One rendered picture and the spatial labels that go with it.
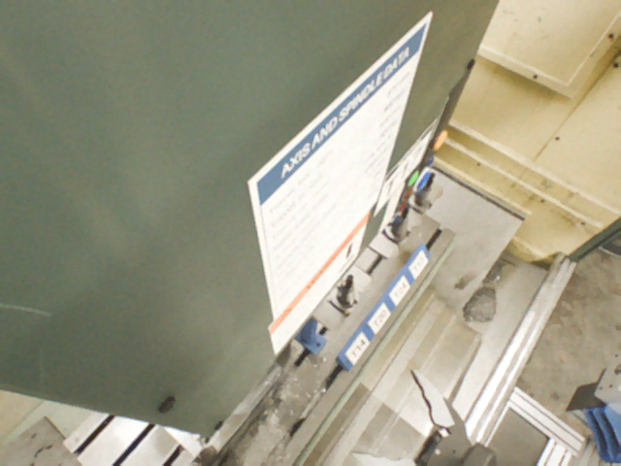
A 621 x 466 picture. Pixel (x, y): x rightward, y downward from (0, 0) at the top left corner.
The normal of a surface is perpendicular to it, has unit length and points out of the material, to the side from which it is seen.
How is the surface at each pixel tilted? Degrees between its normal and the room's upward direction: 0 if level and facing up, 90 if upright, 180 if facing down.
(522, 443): 0
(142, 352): 90
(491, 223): 24
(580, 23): 90
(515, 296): 17
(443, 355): 8
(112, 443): 0
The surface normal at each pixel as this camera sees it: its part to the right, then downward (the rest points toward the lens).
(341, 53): 0.78, 0.55
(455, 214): -0.24, -0.16
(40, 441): 0.27, -0.72
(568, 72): -0.62, 0.69
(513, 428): 0.02, -0.48
